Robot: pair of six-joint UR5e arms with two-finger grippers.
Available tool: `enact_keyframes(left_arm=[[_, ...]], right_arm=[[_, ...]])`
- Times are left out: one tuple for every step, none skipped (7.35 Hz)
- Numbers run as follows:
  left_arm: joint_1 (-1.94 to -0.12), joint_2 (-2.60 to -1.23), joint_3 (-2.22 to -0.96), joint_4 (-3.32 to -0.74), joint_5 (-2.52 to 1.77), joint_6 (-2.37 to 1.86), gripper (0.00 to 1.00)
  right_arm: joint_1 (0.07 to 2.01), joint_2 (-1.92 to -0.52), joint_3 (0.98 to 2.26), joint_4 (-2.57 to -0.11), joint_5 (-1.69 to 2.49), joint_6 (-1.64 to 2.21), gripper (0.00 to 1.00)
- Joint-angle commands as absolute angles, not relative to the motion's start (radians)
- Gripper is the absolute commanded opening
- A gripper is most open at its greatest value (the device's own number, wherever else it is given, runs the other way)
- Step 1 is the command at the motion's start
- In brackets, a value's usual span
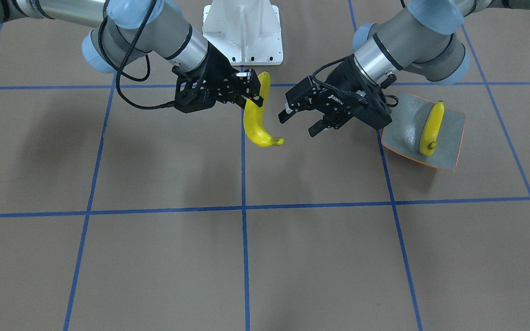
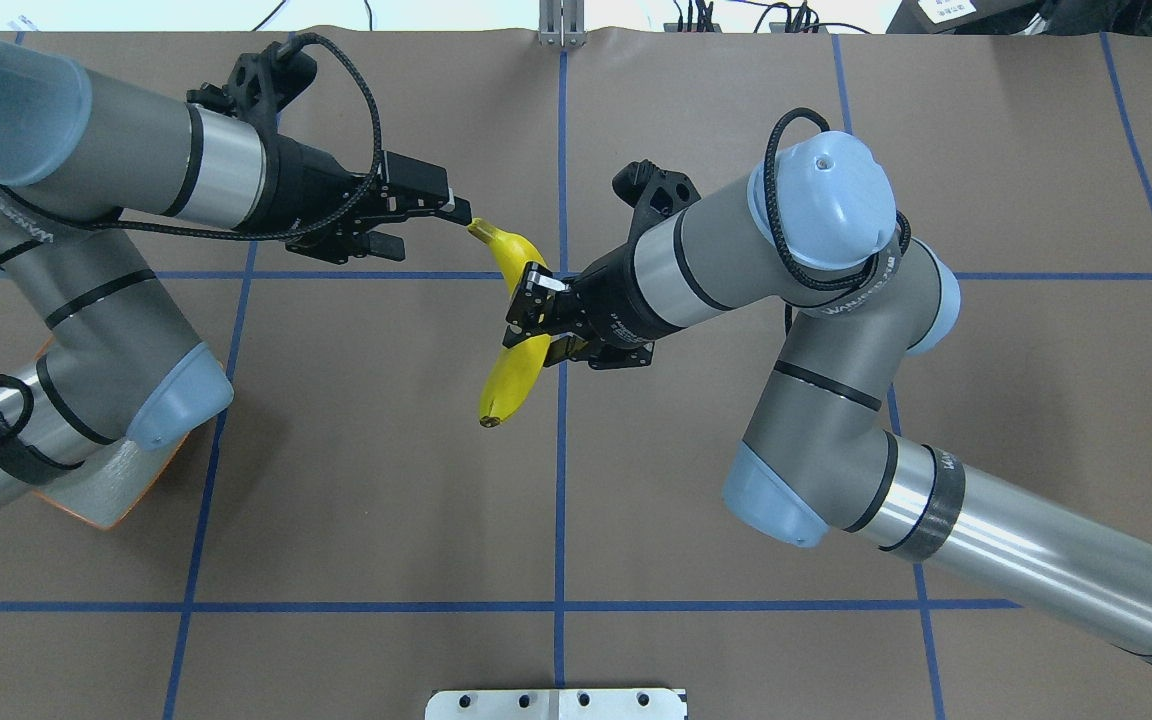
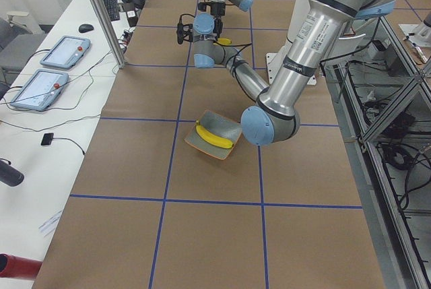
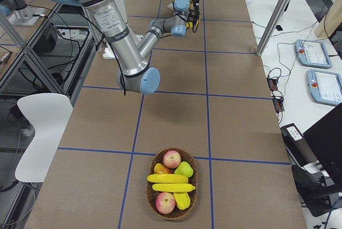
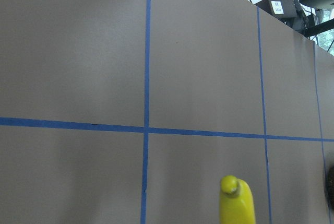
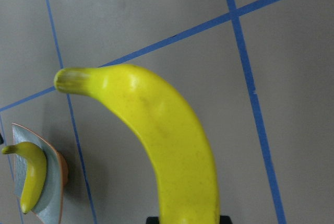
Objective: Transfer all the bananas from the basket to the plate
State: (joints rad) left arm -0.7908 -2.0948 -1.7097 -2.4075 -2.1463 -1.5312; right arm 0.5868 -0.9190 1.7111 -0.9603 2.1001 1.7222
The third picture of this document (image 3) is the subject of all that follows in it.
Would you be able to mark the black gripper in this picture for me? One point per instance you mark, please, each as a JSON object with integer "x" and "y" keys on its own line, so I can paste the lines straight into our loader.
{"x": 219, "y": 28}
{"x": 215, "y": 8}

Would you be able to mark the small black puck device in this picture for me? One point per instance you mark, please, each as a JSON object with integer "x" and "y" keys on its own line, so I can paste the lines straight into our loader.
{"x": 47, "y": 139}

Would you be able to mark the yellow banana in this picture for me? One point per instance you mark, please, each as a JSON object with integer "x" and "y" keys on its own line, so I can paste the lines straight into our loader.
{"x": 224, "y": 41}
{"x": 212, "y": 138}

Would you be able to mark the red cylinder object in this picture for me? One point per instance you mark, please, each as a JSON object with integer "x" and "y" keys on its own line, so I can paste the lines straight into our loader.
{"x": 19, "y": 267}

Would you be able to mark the teach pendant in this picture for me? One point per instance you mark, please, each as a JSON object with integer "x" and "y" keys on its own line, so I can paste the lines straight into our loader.
{"x": 41, "y": 90}
{"x": 66, "y": 52}

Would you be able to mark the grey square plate orange rim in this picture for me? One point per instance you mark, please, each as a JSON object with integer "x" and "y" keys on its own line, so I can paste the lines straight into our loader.
{"x": 219, "y": 125}

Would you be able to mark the black keyboard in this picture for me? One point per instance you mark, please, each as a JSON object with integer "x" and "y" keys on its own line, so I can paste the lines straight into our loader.
{"x": 112, "y": 9}

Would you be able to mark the teach pendant near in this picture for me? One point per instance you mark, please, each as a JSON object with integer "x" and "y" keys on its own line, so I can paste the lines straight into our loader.
{"x": 41, "y": 90}

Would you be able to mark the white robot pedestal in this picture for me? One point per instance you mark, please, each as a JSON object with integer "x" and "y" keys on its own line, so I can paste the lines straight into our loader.
{"x": 274, "y": 60}

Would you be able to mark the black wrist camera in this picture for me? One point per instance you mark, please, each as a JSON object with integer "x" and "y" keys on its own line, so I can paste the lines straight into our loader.
{"x": 184, "y": 32}

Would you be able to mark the black computer mouse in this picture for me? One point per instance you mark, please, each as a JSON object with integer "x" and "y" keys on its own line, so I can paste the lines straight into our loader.
{"x": 83, "y": 28}

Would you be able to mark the teach pendant far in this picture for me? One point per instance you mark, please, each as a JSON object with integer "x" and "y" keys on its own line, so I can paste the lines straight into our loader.
{"x": 66, "y": 52}

